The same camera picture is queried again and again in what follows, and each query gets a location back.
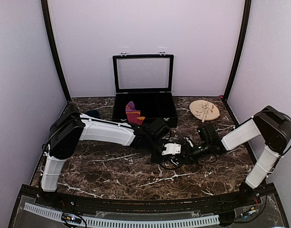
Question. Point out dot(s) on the left black frame post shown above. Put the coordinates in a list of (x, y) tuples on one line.
[(53, 49)]

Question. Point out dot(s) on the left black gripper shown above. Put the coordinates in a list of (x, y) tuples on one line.
[(154, 159)]

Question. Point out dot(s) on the black front rail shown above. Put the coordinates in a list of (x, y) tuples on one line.
[(72, 203)]

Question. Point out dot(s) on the right black frame post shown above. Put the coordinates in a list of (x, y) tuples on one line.
[(239, 48)]

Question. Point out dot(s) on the black frame post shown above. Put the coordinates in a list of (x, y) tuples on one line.
[(53, 49), (239, 48)]

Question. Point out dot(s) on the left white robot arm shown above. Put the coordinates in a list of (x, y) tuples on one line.
[(72, 127)]

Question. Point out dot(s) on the dark blue cup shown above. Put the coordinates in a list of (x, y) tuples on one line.
[(93, 113)]

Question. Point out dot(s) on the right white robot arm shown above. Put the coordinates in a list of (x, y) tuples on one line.
[(272, 125)]

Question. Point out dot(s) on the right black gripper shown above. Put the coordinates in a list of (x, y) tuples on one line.
[(191, 158)]

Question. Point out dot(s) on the maroon orange purple sock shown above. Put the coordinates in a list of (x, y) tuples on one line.
[(133, 115)]

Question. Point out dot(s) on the black storage box with lid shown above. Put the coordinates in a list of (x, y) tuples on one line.
[(145, 80)]

